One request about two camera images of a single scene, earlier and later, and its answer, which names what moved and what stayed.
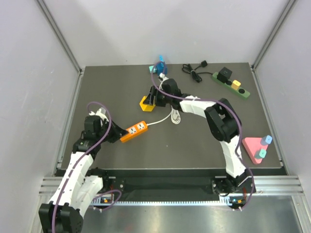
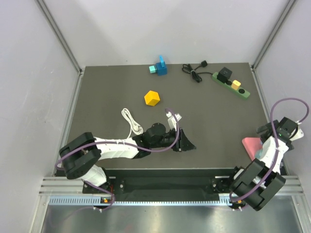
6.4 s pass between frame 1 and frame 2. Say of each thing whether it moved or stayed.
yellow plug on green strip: stayed
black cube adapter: stayed
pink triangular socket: stayed
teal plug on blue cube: stayed
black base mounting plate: stayed
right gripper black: moved
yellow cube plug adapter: moved
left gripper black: moved
